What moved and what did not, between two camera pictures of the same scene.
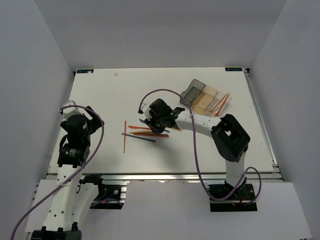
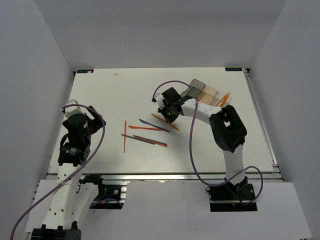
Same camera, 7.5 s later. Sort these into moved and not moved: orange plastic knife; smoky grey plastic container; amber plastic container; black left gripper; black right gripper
Moved: black right gripper
Not moved: smoky grey plastic container; orange plastic knife; black left gripper; amber plastic container
